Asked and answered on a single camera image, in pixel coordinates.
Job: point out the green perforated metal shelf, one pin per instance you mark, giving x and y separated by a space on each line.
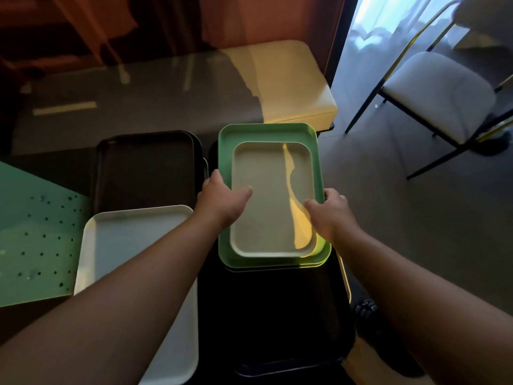
36 236

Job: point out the black tray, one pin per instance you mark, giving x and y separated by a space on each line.
280 316

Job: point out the person's dark sneaker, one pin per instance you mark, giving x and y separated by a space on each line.
376 328

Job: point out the person's left forearm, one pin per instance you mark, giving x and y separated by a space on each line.
112 300

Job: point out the dark brown tray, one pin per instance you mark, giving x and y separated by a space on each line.
144 172

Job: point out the small pale cream tray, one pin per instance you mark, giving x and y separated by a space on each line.
260 188

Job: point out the person's left hand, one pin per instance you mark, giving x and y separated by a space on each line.
218 200

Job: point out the white cushioned metal chair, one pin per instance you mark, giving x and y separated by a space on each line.
441 92

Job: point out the person's right forearm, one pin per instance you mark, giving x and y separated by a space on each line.
433 308

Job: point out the green tray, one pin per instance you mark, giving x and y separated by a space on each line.
264 132

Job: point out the white tray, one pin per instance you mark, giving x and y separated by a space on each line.
120 236

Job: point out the person's right hand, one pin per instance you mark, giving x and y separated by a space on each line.
332 216

